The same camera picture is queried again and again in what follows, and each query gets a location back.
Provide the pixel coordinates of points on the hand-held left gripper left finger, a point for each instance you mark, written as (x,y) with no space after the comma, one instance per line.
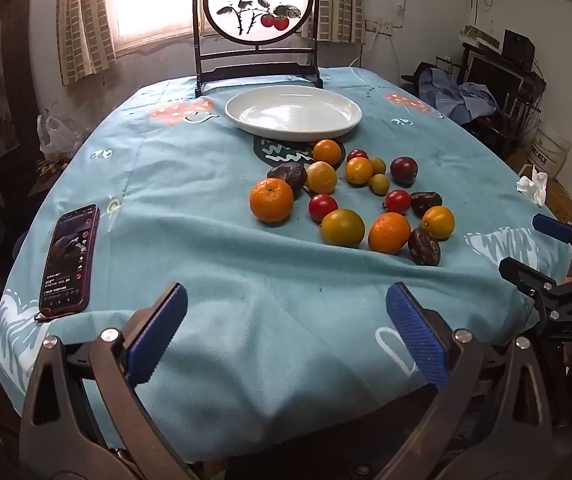
(158,332)

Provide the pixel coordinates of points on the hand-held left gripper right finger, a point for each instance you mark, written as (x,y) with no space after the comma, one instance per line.
(418,332)

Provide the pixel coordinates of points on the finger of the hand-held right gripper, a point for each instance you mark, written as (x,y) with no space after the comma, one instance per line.
(521,270)
(551,227)

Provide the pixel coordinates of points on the dark brown dried date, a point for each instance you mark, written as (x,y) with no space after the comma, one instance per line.
(424,246)

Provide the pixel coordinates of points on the large orange mandarin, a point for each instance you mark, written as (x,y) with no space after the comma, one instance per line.
(271,200)
(389,232)

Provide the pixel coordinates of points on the green yellow tomato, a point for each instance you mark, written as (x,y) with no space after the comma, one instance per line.
(343,227)

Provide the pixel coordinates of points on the red cherry tomato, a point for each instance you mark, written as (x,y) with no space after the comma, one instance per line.
(323,207)
(397,201)

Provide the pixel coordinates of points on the small yellow green plum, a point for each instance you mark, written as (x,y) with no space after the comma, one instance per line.
(377,165)
(379,184)

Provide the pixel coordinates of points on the dark purple plum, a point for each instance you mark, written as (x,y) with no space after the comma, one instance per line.
(404,169)

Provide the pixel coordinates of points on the small dark red tomato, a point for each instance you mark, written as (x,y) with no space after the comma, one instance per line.
(357,155)

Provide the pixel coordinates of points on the dark wrinkled passion fruit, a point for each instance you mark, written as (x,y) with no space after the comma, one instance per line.
(287,176)

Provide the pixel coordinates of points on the white round plate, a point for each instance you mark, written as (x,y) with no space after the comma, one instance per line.
(293,112)

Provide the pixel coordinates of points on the crumpled white tissue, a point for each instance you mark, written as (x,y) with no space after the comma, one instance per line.
(533,185)

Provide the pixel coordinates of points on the white plastic bucket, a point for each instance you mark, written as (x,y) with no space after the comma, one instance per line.
(548,147)

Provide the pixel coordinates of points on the light blue printed tablecloth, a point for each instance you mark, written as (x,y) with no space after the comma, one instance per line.
(190,240)

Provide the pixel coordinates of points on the smartphone in red case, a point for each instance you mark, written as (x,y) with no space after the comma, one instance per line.
(68,260)

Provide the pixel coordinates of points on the dark monitor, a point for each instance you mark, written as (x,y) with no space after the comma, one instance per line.
(496,77)

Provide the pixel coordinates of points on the blue crumpled clothes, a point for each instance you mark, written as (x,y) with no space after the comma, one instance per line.
(458,95)

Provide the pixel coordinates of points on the black speaker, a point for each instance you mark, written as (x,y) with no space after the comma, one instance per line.
(518,50)

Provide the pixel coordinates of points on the white plastic bag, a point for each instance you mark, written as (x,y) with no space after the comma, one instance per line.
(55,135)

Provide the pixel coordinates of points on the checked beige curtain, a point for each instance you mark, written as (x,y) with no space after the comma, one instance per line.
(341,0)
(85,20)

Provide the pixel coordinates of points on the bright window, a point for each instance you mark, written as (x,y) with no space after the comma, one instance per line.
(145,0)

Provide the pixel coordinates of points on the round painted table screen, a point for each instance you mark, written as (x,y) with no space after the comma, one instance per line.
(258,2)

